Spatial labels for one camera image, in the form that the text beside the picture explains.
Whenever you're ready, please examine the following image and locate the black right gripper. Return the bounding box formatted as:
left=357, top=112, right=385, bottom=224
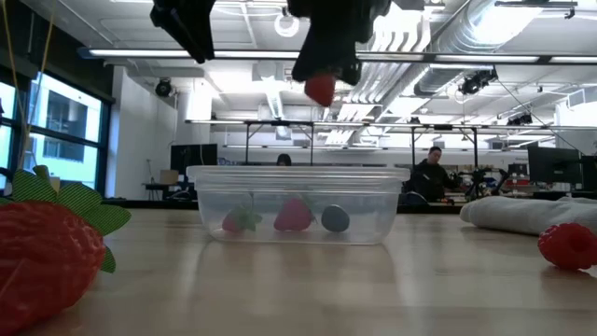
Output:
left=286, top=0, right=393, bottom=88

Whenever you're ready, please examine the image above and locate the red plastic strawberry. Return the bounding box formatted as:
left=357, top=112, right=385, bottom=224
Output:
left=221, top=204, right=264, bottom=234
left=303, top=73, right=338, bottom=108
left=0, top=167, right=132, bottom=336

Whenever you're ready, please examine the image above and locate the dark blueberry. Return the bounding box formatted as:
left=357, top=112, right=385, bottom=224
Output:
left=320, top=203, right=351, bottom=233

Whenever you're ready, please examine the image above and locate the pink plastic fruit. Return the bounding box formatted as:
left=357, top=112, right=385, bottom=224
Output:
left=272, top=198, right=316, bottom=232

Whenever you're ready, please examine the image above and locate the red raspberry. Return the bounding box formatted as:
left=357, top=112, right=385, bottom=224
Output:
left=537, top=222, right=597, bottom=272

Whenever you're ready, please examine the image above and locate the clear plastic tupperware container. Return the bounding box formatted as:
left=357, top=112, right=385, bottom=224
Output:
left=186, top=165, right=411, bottom=246

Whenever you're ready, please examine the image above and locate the long ceiling light bar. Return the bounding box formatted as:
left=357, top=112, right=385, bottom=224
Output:
left=76, top=46, right=597, bottom=65

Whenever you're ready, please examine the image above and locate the black computer monitor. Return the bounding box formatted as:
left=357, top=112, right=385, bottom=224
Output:
left=170, top=143, right=219, bottom=176
left=527, top=146, right=582, bottom=186

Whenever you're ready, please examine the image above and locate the dark office desk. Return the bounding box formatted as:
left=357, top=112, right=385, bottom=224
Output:
left=143, top=181, right=197, bottom=202

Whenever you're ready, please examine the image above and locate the large glass window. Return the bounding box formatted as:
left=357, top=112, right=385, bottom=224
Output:
left=0, top=72, right=111, bottom=197

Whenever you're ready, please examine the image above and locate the white folded towel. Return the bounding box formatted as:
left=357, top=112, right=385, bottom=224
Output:
left=459, top=194, right=597, bottom=237

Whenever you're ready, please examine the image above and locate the white ring light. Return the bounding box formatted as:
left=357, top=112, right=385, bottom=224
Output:
left=273, top=11, right=300, bottom=38

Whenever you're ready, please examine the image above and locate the black metal rig frame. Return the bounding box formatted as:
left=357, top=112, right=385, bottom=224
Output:
left=244, top=119, right=314, bottom=167
left=410, top=124, right=479, bottom=169

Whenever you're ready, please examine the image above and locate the silver ventilation duct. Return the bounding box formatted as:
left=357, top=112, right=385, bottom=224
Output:
left=412, top=0, right=545, bottom=97

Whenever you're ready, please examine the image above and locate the black aluminium table frame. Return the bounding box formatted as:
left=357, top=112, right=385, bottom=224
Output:
left=69, top=198, right=467, bottom=216

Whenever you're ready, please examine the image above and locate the yellow cable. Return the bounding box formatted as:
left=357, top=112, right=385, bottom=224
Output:
left=1, top=0, right=56, bottom=172

